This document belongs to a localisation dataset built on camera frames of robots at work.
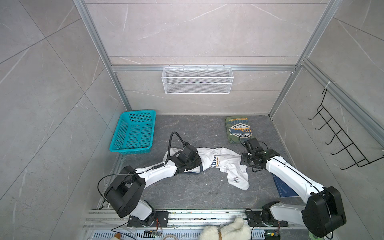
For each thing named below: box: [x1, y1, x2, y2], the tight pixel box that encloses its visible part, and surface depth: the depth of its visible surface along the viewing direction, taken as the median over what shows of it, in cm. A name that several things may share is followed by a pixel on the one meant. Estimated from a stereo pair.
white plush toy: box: [198, 217, 252, 240], surface depth 63 cm
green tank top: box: [225, 115, 254, 144], surface depth 109 cm
